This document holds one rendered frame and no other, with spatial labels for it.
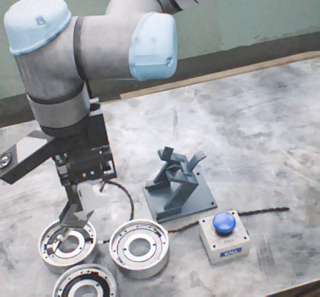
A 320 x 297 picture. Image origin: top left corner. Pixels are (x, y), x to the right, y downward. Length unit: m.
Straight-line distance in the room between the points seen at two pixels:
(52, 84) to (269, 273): 0.50
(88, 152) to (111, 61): 0.18
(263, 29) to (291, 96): 1.51
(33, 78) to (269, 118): 0.67
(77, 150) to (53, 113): 0.10
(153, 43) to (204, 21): 1.98
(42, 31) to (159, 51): 0.13
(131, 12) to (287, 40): 2.27
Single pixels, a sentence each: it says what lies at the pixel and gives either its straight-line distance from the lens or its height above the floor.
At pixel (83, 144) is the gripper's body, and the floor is 1.08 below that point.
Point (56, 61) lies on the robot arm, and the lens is 0.53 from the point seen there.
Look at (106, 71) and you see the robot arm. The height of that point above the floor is 1.22.
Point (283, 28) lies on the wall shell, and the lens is 2.72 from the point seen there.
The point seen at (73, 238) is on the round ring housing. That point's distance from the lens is 0.88.
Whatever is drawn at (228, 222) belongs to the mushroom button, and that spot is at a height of 0.87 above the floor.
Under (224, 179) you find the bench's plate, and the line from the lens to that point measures 0.96.
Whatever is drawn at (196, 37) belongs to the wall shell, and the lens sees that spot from 2.52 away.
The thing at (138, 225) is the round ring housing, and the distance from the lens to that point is 0.85.
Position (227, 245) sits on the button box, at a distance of 0.80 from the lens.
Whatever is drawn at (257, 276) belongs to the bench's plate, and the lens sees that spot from 0.83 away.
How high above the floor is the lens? 1.51
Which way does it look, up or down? 43 degrees down
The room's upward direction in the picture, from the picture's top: 6 degrees counter-clockwise
